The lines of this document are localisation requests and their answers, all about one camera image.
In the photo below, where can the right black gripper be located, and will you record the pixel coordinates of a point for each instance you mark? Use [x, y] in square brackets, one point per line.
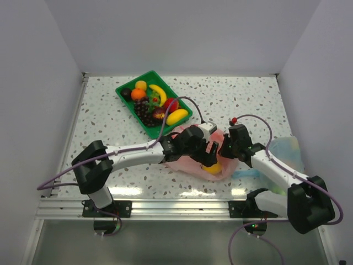
[222, 151]

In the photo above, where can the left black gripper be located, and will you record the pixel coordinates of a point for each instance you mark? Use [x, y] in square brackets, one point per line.
[207, 159]

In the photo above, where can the pink plastic bag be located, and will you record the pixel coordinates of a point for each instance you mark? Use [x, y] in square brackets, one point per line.
[188, 165]

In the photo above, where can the yellow mango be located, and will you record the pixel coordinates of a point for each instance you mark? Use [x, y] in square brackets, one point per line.
[176, 116]

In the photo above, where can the red apple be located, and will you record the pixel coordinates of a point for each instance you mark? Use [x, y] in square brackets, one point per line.
[171, 104]

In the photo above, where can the dark red strawberry fruit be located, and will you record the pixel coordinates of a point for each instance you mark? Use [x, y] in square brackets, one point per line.
[158, 114]

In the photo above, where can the green grape bunch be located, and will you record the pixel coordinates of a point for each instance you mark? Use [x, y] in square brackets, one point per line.
[154, 101]

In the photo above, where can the dark purple grape bunch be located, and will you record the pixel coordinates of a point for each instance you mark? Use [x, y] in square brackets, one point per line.
[141, 109]

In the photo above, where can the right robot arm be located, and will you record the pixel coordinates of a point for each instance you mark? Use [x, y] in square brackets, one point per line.
[305, 203]

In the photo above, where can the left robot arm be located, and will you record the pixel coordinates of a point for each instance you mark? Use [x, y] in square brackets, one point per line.
[95, 163]

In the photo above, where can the yellow fruit in bag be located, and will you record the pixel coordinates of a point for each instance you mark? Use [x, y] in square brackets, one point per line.
[214, 169]

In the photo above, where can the blue plastic bag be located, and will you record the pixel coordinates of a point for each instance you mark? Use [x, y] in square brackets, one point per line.
[285, 149]

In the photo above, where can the small yellow orange fruit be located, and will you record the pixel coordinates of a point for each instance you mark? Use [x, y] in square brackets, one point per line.
[141, 85]

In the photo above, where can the yellow banana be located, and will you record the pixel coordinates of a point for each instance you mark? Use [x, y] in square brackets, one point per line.
[161, 92]

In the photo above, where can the green plastic tray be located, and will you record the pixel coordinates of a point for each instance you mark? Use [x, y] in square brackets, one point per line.
[151, 77]

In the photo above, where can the dark purple plum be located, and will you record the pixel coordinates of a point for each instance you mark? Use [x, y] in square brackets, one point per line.
[126, 94]

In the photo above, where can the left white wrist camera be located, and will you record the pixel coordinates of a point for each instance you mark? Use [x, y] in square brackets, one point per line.
[208, 128]

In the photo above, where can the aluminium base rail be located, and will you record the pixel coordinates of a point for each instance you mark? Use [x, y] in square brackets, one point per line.
[145, 209]

